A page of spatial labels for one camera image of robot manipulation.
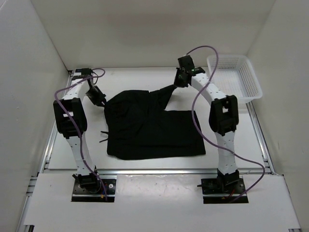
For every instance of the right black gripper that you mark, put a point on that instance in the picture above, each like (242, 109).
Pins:
(177, 82)

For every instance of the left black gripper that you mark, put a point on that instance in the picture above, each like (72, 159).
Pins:
(100, 99)

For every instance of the black shorts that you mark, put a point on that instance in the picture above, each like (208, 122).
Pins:
(140, 127)

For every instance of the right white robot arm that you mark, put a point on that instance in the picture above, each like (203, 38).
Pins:
(223, 121)

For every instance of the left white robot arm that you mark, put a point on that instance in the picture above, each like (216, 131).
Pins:
(71, 122)

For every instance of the white perforated plastic basket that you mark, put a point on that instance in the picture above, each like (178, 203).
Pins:
(235, 75)

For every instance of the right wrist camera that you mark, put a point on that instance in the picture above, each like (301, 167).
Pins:
(187, 65)

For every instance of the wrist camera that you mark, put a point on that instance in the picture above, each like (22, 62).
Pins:
(82, 73)
(187, 65)

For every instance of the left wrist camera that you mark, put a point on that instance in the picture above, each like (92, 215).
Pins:
(82, 73)

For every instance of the aluminium frame rail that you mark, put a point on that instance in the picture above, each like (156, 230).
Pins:
(157, 171)

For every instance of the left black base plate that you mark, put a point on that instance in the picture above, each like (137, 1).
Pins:
(82, 195)

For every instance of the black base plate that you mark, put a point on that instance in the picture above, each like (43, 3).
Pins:
(213, 193)
(82, 195)

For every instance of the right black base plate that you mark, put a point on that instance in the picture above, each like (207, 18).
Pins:
(213, 193)

